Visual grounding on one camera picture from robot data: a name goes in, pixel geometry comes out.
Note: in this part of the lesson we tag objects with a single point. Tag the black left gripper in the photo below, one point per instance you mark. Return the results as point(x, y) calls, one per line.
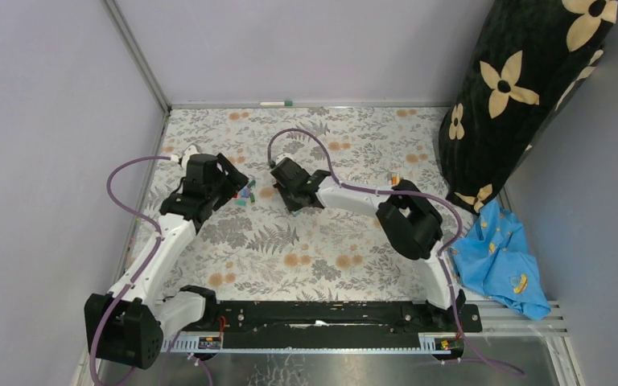
point(234, 181)

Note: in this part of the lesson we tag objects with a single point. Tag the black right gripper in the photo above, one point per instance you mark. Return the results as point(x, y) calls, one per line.
point(291, 206)

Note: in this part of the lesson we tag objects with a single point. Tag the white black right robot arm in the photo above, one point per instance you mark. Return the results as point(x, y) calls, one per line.
point(410, 222)

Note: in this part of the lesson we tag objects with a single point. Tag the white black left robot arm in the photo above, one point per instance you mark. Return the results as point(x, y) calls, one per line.
point(142, 283)

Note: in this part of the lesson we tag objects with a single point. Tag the white marker on ledge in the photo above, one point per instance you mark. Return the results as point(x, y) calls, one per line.
point(286, 103)

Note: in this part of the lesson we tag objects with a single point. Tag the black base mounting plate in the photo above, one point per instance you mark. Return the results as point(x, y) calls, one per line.
point(307, 327)

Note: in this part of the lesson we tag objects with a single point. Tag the blue patterned cloth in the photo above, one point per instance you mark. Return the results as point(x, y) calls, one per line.
point(493, 260)

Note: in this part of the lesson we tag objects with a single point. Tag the black floral cushion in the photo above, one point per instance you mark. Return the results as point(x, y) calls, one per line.
point(528, 57)

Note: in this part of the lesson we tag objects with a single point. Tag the grey slotted cable duct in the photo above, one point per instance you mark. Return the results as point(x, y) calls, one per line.
point(311, 342)

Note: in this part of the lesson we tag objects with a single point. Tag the aluminium frame rails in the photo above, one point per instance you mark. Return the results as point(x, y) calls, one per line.
point(198, 314)

